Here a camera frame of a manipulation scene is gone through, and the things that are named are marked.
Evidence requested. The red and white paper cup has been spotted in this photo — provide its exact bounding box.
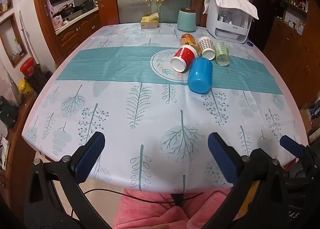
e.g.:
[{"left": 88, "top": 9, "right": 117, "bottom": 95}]
[{"left": 170, "top": 44, "right": 198, "bottom": 73}]

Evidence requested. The blue plastic cup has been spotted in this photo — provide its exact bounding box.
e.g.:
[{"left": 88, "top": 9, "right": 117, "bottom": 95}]
[{"left": 188, "top": 57, "right": 213, "bottom": 94}]

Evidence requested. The green patterned cup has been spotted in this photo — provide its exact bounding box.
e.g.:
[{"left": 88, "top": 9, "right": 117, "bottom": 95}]
[{"left": 215, "top": 41, "right": 229, "bottom": 66}]

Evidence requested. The orange patterned cup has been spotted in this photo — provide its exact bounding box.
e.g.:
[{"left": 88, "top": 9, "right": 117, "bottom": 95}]
[{"left": 180, "top": 33, "right": 201, "bottom": 56}]

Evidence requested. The pink clothing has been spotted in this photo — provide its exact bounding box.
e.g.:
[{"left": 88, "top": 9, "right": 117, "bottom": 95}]
[{"left": 113, "top": 188, "right": 231, "bottom": 228}]

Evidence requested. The leaf patterned tablecloth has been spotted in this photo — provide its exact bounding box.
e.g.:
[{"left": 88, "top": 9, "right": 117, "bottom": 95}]
[{"left": 22, "top": 23, "right": 308, "bottom": 193}]

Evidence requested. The yellow round object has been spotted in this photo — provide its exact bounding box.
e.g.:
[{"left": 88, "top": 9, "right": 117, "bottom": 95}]
[{"left": 18, "top": 80, "right": 34, "bottom": 96}]

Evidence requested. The wooden shelf cabinet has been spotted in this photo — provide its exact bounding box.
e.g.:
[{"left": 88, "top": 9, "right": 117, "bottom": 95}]
[{"left": 264, "top": 0, "right": 319, "bottom": 107}]

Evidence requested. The red tin can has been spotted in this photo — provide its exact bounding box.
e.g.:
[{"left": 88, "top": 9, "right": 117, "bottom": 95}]
[{"left": 20, "top": 57, "right": 37, "bottom": 78}]

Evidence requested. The white countertop appliance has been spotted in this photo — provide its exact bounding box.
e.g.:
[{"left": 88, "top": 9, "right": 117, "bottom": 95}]
[{"left": 206, "top": 0, "right": 256, "bottom": 44}]

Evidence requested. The teal canister with brown lid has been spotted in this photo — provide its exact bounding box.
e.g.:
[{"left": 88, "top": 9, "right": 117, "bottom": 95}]
[{"left": 177, "top": 8, "right": 196, "bottom": 33}]

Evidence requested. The yellow tissue box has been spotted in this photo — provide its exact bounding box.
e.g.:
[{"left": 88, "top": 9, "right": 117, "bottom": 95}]
[{"left": 140, "top": 12, "right": 159, "bottom": 29}]

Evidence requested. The white cloth on appliance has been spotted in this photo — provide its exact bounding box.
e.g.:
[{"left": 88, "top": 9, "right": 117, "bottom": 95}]
[{"left": 203, "top": 0, "right": 259, "bottom": 20}]

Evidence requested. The black cable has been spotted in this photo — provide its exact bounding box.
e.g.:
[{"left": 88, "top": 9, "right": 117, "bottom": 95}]
[{"left": 71, "top": 188, "right": 206, "bottom": 218}]

